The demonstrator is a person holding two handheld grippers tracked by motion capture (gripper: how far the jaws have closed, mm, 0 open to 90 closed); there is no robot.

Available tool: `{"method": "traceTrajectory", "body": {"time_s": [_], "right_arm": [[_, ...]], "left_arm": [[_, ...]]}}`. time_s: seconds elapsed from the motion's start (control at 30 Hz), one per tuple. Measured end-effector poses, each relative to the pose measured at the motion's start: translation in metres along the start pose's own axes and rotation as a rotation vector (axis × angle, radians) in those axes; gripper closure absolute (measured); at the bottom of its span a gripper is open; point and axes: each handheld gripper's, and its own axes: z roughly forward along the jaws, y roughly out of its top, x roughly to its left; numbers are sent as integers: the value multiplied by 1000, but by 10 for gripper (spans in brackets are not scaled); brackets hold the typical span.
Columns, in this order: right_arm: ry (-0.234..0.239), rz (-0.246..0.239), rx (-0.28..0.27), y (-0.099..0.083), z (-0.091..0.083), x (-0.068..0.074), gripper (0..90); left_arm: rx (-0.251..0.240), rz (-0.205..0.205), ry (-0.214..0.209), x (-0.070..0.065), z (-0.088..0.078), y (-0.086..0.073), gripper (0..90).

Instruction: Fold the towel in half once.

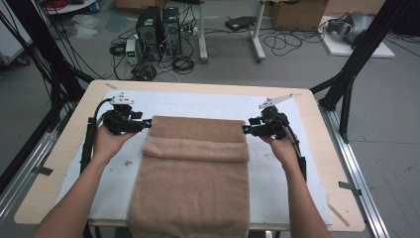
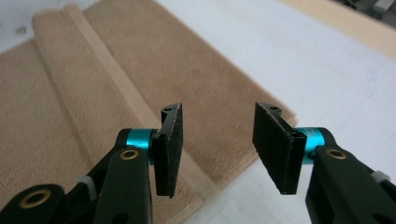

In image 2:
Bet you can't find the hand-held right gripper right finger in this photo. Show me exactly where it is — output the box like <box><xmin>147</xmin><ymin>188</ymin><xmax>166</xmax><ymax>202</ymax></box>
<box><xmin>252</xmin><ymin>102</ymin><xmax>396</xmax><ymax>224</ymax></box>

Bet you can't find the tan towel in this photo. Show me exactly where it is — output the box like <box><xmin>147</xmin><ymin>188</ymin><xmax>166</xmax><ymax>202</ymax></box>
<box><xmin>0</xmin><ymin>0</ymin><xmax>298</xmax><ymax>224</ymax></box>

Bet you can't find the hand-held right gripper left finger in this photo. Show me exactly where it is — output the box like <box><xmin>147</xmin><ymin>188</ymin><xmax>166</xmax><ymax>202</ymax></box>
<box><xmin>92</xmin><ymin>102</ymin><xmax>184</xmax><ymax>224</ymax></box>

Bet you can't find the white grid mat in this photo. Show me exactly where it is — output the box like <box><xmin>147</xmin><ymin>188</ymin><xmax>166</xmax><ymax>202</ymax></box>
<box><xmin>0</xmin><ymin>0</ymin><xmax>396</xmax><ymax>224</ymax></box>

